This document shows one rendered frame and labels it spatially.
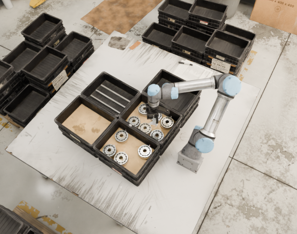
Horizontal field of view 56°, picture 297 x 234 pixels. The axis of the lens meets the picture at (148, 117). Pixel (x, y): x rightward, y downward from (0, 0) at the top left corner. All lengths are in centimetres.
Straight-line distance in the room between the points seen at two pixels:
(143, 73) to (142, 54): 25
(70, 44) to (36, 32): 41
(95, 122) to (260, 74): 229
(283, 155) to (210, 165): 121
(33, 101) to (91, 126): 119
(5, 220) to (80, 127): 93
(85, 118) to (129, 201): 75
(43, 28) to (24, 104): 98
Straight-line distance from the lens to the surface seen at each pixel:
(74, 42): 360
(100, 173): 224
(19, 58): 366
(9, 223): 258
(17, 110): 333
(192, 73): 271
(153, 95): 177
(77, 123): 232
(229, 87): 181
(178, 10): 389
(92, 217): 289
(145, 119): 225
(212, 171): 224
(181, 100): 236
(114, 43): 299
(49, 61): 331
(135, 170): 207
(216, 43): 332
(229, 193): 296
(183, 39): 349
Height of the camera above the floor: 276
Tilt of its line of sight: 58 degrees down
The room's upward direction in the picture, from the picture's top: 3 degrees counter-clockwise
